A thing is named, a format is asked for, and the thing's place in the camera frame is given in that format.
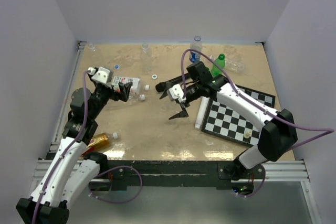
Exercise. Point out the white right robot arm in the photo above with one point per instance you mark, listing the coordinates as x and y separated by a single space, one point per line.
277 133

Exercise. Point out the clear bottle back left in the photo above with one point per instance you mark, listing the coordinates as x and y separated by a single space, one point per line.
95 54

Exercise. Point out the clear plastic bottle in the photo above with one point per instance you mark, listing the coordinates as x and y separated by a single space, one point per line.
146 58

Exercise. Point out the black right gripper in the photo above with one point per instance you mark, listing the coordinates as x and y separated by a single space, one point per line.
183 114

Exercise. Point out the clear crushed bottle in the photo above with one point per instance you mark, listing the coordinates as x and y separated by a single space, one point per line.
132 100

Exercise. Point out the blue label water bottle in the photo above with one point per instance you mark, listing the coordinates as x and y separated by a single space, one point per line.
196 47

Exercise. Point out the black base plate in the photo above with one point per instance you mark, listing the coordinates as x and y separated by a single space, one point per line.
213 174

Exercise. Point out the aluminium frame rail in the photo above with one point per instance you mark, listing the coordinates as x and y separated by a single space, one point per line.
283 171

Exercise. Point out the white microphone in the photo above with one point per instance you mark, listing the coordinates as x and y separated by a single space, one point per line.
201 113

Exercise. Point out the gold label drink bottle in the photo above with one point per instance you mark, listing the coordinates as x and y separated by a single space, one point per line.
100 142

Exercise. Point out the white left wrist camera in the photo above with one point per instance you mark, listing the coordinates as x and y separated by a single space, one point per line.
101 75

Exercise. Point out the clear bottle lying right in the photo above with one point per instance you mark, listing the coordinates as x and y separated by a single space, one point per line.
235 66

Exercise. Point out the black microphone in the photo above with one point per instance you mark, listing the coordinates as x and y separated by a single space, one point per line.
160 87

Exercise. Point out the black white chessboard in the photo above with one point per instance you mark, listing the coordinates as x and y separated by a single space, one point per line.
224 122

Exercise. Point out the cream chess piece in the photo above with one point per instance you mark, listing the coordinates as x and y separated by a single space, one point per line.
248 134

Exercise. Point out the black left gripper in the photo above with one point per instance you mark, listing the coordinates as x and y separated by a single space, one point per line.
124 89

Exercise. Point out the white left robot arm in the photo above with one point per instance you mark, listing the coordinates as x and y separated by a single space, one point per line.
50 202

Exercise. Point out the green plastic bottle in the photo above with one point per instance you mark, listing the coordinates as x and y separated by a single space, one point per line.
218 66

